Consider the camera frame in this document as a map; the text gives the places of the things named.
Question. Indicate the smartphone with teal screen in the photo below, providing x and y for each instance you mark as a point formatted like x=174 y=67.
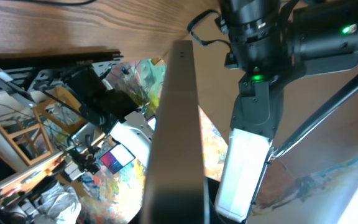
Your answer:
x=175 y=186

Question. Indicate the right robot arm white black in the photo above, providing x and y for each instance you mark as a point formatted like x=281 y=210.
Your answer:
x=274 y=44

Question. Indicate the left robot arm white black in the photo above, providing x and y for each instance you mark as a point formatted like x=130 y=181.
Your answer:
x=113 y=111

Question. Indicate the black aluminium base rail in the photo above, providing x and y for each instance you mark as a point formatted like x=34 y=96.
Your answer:
x=23 y=71

